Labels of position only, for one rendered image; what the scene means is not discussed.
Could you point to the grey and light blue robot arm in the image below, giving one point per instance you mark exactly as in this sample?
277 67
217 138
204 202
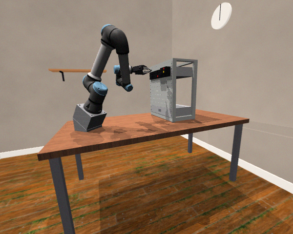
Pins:
112 38

